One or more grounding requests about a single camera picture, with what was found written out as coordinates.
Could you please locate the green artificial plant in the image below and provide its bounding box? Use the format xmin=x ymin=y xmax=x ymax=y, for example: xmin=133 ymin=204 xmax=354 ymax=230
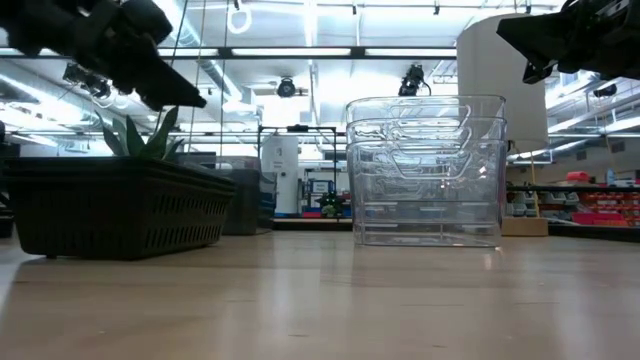
xmin=97 ymin=105 xmax=185 ymax=161

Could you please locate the white cylindrical tank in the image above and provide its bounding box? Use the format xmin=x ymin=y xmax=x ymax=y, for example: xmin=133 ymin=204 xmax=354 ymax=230
xmin=260 ymin=134 xmax=301 ymax=217

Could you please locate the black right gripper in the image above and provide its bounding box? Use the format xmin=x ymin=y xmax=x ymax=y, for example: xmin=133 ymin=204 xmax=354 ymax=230
xmin=496 ymin=0 xmax=640 ymax=84

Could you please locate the shelf with red bins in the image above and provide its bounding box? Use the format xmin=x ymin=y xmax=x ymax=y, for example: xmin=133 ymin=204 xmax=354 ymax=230
xmin=506 ymin=169 xmax=640 ymax=242

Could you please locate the grey translucent plastic bin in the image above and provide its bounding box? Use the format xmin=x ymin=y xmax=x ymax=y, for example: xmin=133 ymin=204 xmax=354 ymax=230
xmin=220 ymin=168 xmax=277 ymax=237
xmin=174 ymin=154 xmax=262 ymax=172

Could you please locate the black aluminium rig frame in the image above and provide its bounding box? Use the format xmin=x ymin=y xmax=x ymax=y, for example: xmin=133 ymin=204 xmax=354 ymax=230
xmin=272 ymin=218 xmax=354 ymax=232

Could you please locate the thin lamp stem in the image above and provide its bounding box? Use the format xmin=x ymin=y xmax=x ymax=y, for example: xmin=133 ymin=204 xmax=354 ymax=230
xmin=528 ymin=149 xmax=537 ymax=219

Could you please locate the linear pendant light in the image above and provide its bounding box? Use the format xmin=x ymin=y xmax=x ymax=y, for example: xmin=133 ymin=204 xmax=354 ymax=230
xmin=0 ymin=46 xmax=458 ymax=60

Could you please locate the small background plant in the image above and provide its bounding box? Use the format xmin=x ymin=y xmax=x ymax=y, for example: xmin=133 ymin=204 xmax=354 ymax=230
xmin=318 ymin=192 xmax=347 ymax=219

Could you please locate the ceiling mounted camera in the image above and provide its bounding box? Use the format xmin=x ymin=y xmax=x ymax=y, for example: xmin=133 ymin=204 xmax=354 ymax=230
xmin=276 ymin=76 xmax=297 ymax=99
xmin=397 ymin=63 xmax=432 ymax=98

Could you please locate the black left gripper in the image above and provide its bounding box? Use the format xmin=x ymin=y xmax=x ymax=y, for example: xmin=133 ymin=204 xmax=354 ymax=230
xmin=74 ymin=0 xmax=208 ymax=112

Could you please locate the clear plastic bin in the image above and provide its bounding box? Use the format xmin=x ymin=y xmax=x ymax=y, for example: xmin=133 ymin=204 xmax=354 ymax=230
xmin=345 ymin=94 xmax=507 ymax=203
xmin=346 ymin=140 xmax=507 ymax=249
xmin=345 ymin=118 xmax=508 ymax=225

